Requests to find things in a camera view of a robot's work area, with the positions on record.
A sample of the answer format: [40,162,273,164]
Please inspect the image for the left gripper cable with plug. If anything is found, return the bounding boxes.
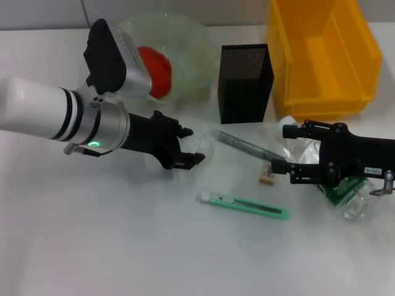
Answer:
[63,142,109,158]

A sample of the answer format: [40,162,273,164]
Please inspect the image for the translucent green fruit bowl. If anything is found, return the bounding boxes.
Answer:
[115,12,217,105]

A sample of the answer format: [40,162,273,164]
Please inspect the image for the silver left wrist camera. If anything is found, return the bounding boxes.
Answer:
[82,18,154,99]

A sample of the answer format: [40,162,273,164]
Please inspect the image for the yellow plastic storage bin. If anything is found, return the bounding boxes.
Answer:
[265,0,383,121]

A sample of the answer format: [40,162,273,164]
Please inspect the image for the black mesh pen holder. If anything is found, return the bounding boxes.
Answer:
[217,43,275,125]

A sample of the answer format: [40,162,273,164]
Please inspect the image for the green utility knife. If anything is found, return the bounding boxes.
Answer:
[197,192,290,221]

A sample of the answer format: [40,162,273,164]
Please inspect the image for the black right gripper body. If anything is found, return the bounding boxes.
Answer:
[318,122,395,186]

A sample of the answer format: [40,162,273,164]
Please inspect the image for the orange fruit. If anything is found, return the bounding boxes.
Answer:
[137,46,173,99]

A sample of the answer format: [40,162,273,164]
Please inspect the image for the beige eraser with label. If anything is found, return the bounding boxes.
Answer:
[258,162,278,186]

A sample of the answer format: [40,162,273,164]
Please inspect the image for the white paper ball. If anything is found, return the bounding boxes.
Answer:
[181,135,214,155]

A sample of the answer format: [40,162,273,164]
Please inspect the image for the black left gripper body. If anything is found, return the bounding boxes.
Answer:
[122,110,186,171]

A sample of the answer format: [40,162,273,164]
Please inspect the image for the clear plastic water bottle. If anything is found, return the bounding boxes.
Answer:
[276,115,384,221]

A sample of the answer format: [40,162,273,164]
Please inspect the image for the grey marker pen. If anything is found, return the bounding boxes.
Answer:
[210,128,287,162]

